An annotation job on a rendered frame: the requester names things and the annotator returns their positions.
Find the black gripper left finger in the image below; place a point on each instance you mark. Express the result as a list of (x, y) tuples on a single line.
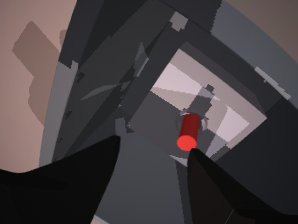
[(67, 191)]

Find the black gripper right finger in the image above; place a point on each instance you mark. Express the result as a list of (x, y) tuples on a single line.
[(216, 198)]

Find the red peg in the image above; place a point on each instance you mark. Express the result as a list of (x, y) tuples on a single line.
[(189, 132)]

